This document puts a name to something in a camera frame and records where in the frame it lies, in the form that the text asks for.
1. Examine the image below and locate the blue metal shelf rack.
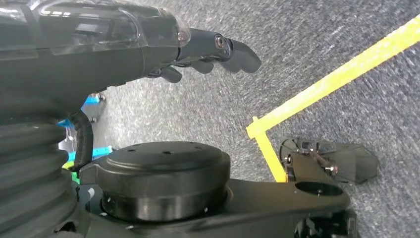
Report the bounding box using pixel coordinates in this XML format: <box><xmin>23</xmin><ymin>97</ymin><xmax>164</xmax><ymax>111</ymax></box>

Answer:
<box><xmin>56</xmin><ymin>93</ymin><xmax>114</xmax><ymax>163</ymax></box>

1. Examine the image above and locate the ribbed grey left arm sleeve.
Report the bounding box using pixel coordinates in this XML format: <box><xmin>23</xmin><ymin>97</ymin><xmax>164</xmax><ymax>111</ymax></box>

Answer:
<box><xmin>0</xmin><ymin>113</ymin><xmax>79</xmax><ymax>238</ymax></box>

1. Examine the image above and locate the yellow floor tape mark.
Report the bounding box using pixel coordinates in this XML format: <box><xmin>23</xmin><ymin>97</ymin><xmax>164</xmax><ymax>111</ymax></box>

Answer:
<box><xmin>246</xmin><ymin>14</ymin><xmax>420</xmax><ymax>183</ymax></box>

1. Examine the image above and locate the black robot left foot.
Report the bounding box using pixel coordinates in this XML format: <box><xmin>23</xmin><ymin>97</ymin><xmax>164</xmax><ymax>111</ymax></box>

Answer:
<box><xmin>279</xmin><ymin>138</ymin><xmax>379</xmax><ymax>184</ymax></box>

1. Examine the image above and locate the black braided cable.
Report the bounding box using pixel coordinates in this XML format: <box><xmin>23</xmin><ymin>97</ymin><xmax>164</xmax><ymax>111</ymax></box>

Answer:
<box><xmin>69</xmin><ymin>110</ymin><xmax>95</xmax><ymax>173</ymax></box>

